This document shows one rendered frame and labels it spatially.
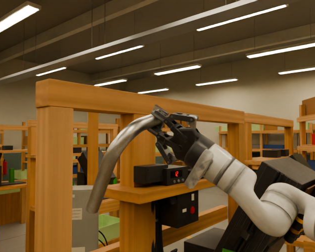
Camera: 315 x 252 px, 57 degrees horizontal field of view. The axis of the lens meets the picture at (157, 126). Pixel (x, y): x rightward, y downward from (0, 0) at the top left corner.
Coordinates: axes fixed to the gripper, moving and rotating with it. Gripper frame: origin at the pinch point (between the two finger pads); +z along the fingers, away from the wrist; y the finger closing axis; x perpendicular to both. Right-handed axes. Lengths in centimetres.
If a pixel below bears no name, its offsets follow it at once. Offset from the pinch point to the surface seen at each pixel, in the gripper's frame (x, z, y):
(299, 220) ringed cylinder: -69, -49, -33
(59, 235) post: 0, 14, -55
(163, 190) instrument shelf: -39, 0, -43
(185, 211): -53, -10, -55
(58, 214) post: -1, 18, -49
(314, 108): -446, -40, -46
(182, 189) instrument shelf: -51, -4, -45
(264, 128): -916, 31, -248
